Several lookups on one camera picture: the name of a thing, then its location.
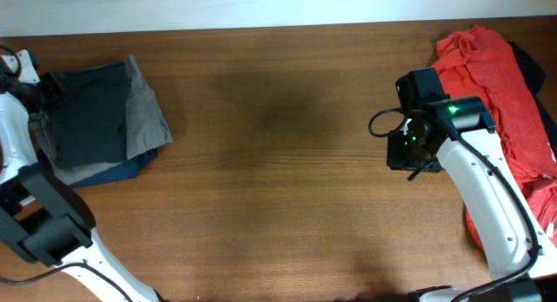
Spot dark green t-shirt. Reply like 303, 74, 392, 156
47, 62, 131, 169

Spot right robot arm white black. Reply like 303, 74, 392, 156
386, 97, 556, 301

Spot black garment under red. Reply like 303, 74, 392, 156
509, 42, 556, 153

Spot grey folded pants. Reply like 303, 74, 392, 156
52, 56, 172, 186

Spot navy folded garment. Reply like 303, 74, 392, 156
70, 148, 158, 188

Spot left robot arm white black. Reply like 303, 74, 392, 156
1, 46, 162, 302

